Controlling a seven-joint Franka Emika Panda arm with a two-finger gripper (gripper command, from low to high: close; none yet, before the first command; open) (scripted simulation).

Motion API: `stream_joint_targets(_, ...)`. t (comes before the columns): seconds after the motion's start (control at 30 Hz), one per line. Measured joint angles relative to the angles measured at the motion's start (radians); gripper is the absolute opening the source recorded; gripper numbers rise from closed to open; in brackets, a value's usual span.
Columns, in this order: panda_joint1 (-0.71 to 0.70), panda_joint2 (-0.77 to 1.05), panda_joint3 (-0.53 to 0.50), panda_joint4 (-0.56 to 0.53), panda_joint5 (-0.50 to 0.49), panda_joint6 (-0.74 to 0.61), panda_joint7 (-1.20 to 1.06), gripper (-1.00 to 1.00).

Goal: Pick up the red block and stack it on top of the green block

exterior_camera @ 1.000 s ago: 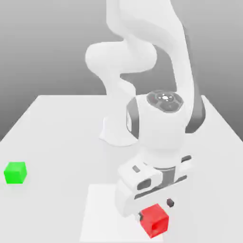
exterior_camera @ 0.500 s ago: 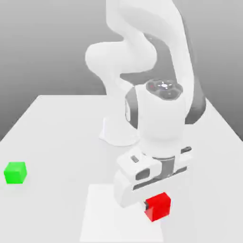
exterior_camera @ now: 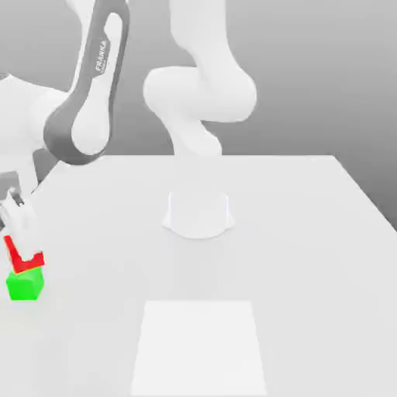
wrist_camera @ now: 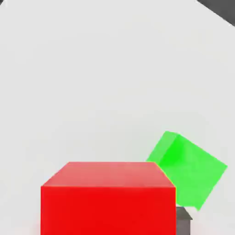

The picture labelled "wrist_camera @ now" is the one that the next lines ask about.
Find small green cube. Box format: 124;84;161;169
145;130;229;211

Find small red cube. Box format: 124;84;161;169
40;161;177;235

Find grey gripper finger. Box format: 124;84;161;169
175;206;205;235

